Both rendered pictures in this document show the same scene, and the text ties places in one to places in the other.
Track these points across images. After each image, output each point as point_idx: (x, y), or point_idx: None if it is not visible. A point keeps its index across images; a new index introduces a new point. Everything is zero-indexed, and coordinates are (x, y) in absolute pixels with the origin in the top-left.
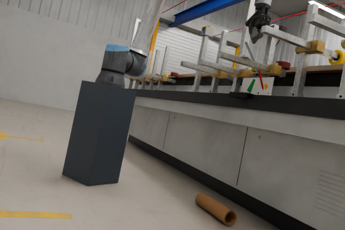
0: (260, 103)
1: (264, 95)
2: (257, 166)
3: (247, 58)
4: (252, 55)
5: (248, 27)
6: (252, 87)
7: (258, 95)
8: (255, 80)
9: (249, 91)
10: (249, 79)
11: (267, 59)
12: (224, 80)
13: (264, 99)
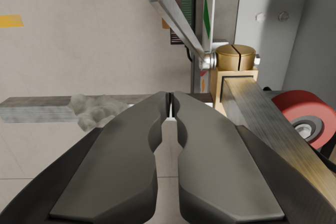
0: (191, 66)
1: (193, 81)
2: None
3: (113, 110)
4: (191, 50)
5: (14, 200)
6: (205, 24)
7: (193, 62)
8: (208, 41)
9: (204, 9)
10: None
11: (226, 111)
12: None
13: (192, 82)
